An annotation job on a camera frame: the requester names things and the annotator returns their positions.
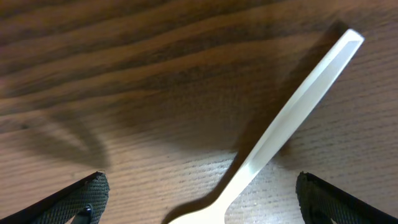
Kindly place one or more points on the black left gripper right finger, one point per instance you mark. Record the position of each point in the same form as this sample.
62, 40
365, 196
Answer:
321, 202

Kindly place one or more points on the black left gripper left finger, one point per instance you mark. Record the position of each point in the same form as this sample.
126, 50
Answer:
85, 200

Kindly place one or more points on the white plastic spoon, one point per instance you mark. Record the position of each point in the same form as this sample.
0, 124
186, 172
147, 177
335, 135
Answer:
287, 121

